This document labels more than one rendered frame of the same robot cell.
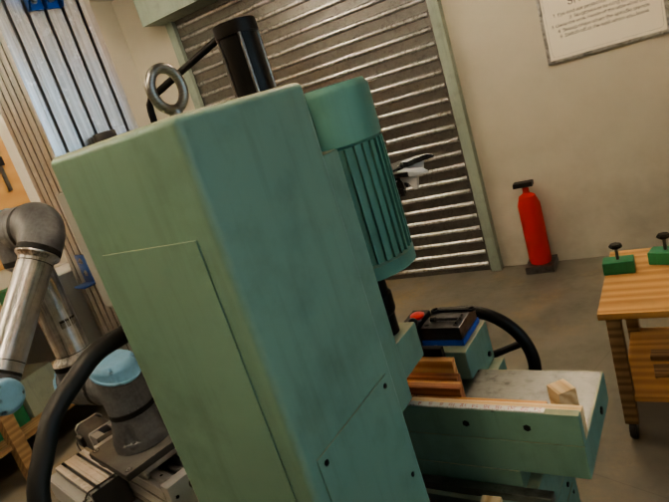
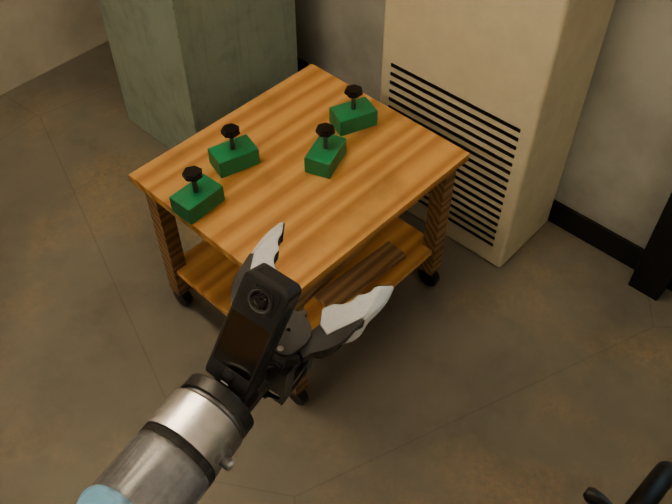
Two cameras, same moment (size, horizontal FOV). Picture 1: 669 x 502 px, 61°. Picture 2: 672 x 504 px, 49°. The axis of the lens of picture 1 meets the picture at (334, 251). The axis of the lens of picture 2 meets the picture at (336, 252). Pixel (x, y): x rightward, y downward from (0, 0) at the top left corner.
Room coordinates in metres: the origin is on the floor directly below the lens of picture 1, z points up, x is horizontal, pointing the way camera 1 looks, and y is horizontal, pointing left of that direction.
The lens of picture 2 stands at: (1.50, 0.15, 1.80)
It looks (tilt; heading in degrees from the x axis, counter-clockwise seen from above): 49 degrees down; 280
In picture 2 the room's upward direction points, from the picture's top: straight up
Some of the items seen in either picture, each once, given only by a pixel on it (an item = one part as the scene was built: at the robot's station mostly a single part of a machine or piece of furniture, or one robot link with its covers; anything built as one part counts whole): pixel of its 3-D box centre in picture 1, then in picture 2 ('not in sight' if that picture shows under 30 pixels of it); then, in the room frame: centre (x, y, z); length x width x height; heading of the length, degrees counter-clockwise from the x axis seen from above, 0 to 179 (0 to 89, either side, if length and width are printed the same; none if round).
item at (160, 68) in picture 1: (167, 91); not in sight; (0.70, 0.13, 1.55); 0.06 x 0.02 x 0.07; 144
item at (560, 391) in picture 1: (562, 396); not in sight; (0.82, -0.29, 0.92); 0.04 x 0.03 x 0.04; 7
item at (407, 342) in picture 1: (387, 362); not in sight; (0.92, -0.03, 1.03); 0.14 x 0.07 x 0.09; 144
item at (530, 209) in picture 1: (534, 225); not in sight; (3.54, -1.28, 0.30); 0.19 x 0.18 x 0.60; 147
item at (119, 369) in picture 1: (117, 380); not in sight; (1.35, 0.62, 0.98); 0.13 x 0.12 x 0.14; 56
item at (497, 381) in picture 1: (440, 395); not in sight; (1.02, -0.11, 0.87); 0.61 x 0.30 x 0.06; 54
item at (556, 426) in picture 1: (403, 415); not in sight; (0.90, -0.03, 0.93); 0.60 x 0.02 x 0.06; 54
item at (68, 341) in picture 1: (54, 309); not in sight; (1.42, 0.72, 1.19); 0.15 x 0.12 x 0.55; 56
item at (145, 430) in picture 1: (137, 419); not in sight; (1.34, 0.61, 0.87); 0.15 x 0.15 x 0.10
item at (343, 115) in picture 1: (340, 184); not in sight; (0.94, -0.04, 1.35); 0.18 x 0.18 x 0.31
